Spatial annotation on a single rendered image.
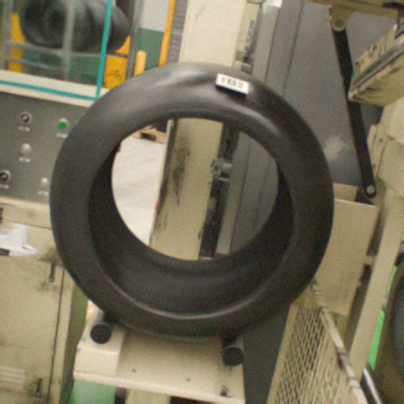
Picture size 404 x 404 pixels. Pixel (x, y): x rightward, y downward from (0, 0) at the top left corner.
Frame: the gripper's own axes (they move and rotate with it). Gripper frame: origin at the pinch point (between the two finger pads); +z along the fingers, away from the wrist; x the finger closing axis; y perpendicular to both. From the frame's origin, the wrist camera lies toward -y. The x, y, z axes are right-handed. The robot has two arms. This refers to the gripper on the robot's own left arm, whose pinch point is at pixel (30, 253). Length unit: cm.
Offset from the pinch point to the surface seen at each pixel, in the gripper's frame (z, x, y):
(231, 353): 47.2, -11.0, -3.5
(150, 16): -100, 1027, 47
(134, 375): 29.6, -8.7, -16.2
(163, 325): 32.0, -11.9, -1.2
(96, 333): 19.2, -11.1, -7.6
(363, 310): 83, 21, 2
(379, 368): 105, 46, -25
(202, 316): 38.8, -12.3, 3.4
